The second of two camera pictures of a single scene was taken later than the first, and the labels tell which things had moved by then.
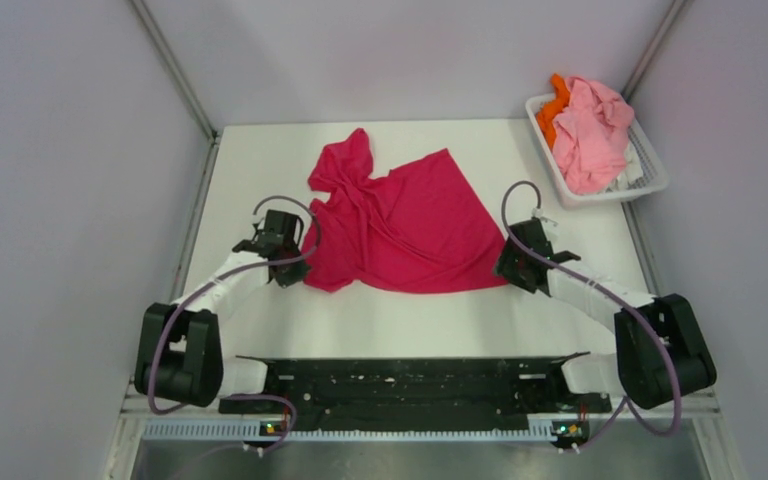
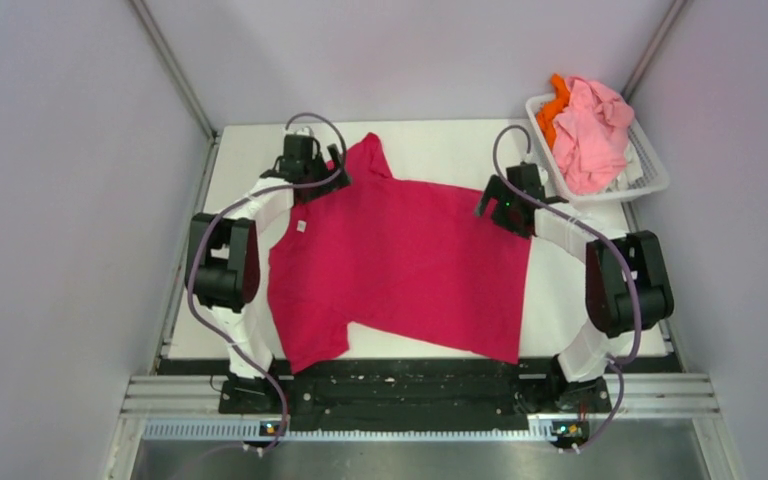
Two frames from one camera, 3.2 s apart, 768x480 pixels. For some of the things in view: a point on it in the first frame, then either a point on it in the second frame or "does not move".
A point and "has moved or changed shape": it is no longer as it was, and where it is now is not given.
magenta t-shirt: x=415 y=230 has moved or changed shape
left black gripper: x=297 y=275 → x=339 y=181
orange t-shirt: x=548 y=111 does not move
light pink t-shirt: x=591 y=140 does not move
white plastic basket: x=654 y=176 does not move
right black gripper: x=504 y=268 → x=498 y=217
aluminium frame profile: x=136 y=405 does not move
